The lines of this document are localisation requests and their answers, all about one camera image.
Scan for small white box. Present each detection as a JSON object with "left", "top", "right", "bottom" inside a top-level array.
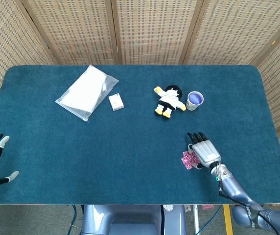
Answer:
[{"left": 108, "top": 93, "right": 125, "bottom": 112}]

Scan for floral paper cup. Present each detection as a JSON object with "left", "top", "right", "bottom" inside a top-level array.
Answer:
[{"left": 186, "top": 91, "right": 204, "bottom": 112}]

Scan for white plastic bag package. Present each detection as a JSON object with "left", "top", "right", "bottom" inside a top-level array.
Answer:
[{"left": 55, "top": 64, "right": 120, "bottom": 122}]

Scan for woven wooden folding screen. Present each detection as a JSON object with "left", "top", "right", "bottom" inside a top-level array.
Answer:
[{"left": 0, "top": 0, "right": 280, "bottom": 209}]

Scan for teal table cloth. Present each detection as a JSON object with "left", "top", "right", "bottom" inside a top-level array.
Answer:
[{"left": 0, "top": 64, "right": 280, "bottom": 205}]

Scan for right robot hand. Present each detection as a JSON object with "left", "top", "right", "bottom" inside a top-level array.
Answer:
[{"left": 187, "top": 132, "right": 222, "bottom": 170}]

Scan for black and white plush doll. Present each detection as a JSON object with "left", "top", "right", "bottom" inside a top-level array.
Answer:
[{"left": 154, "top": 85, "right": 187, "bottom": 119}]

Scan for white stand leg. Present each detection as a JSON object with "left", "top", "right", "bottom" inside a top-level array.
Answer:
[{"left": 185, "top": 205, "right": 201, "bottom": 235}]

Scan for blue-grey robot torso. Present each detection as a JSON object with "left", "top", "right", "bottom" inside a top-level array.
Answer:
[{"left": 80, "top": 204, "right": 187, "bottom": 235}]

